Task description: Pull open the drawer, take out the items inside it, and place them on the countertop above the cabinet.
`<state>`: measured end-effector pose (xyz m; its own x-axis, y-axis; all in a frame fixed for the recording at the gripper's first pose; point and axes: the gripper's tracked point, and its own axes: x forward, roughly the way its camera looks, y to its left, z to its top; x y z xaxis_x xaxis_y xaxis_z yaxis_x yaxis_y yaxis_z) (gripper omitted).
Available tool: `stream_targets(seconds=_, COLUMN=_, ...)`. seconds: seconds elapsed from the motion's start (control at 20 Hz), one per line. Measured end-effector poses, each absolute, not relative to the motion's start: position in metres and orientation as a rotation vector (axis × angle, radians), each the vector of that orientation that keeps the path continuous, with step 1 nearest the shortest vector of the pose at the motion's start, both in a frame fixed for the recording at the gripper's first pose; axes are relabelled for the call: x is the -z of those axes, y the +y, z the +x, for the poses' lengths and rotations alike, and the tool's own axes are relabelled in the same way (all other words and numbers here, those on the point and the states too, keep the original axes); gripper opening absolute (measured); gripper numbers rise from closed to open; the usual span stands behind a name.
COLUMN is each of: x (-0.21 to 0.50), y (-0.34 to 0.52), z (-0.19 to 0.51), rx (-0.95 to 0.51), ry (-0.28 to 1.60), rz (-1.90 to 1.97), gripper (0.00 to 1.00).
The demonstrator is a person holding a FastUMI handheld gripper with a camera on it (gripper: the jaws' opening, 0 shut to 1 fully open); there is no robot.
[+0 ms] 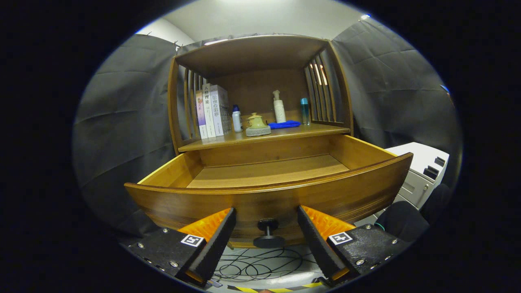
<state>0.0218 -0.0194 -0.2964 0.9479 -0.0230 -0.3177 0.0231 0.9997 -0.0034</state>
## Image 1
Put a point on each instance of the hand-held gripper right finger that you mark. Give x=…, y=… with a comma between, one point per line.
x=319, y=244

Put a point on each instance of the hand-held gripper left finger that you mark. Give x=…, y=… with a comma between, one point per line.
x=211, y=244

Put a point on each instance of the wooden drawer with black knob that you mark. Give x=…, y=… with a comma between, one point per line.
x=260, y=203

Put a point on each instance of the green scrub brush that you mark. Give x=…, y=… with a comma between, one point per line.
x=258, y=131

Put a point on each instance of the wooden countertop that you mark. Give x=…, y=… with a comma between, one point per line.
x=301, y=132

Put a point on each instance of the white filing cabinet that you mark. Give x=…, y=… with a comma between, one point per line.
x=419, y=158

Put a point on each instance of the wooden cabinet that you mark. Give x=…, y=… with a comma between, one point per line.
x=252, y=53

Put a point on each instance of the yellow and black floor tape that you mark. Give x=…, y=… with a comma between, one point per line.
x=281, y=289

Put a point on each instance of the dark cloth with teal band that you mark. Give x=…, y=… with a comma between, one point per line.
x=403, y=221

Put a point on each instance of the blue folded cloth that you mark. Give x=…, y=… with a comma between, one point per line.
x=285, y=124

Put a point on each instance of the white bottle with blue cap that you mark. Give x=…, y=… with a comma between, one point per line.
x=237, y=121

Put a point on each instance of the purple book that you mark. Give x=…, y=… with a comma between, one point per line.
x=201, y=118

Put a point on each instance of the clear bottle with teal cap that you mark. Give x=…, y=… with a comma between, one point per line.
x=305, y=114

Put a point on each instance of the white patterned book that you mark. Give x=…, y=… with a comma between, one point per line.
x=220, y=110

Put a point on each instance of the yellow lidded teacup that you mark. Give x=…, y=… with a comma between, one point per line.
x=255, y=116

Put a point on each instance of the white pump bottle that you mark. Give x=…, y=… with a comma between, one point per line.
x=279, y=112

